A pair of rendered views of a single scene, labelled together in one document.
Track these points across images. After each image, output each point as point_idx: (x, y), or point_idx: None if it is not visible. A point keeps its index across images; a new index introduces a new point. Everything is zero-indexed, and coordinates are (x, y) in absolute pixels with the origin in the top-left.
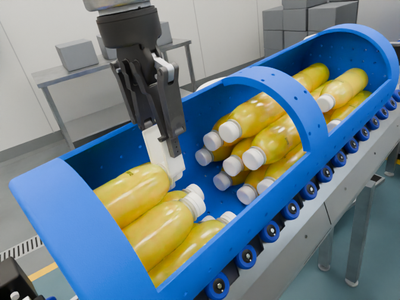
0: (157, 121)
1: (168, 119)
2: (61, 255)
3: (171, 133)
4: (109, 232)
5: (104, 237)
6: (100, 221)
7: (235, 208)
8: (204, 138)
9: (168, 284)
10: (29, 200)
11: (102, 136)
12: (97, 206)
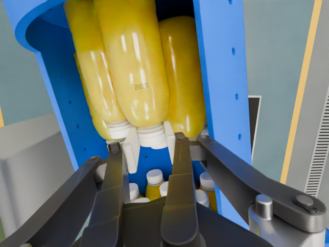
0: (116, 161)
1: (74, 174)
2: None
3: (85, 162)
4: (10, 13)
5: (7, 6)
6: (12, 5)
7: (161, 161)
8: (205, 197)
9: (38, 64)
10: None
11: (207, 77)
12: (22, 6)
